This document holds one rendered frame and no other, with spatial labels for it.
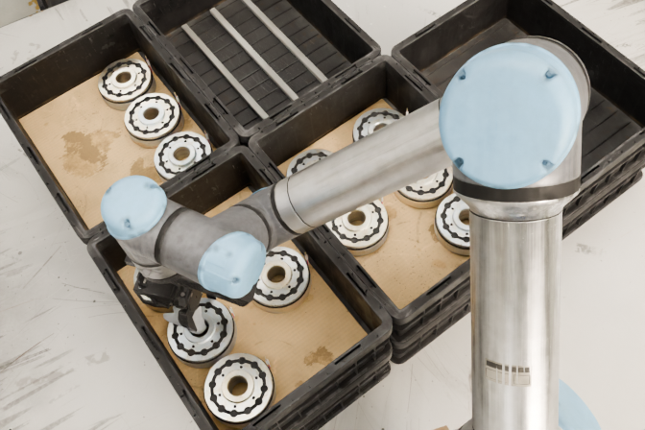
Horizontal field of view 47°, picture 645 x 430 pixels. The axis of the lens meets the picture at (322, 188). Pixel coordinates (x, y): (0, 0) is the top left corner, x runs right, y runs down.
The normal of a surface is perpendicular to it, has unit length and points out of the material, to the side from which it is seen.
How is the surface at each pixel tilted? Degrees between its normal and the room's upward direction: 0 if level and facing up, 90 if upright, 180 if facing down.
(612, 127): 0
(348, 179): 46
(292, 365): 0
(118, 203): 0
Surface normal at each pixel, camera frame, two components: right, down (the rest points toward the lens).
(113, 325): -0.07, -0.51
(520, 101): -0.40, 0.13
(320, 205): -0.22, 0.55
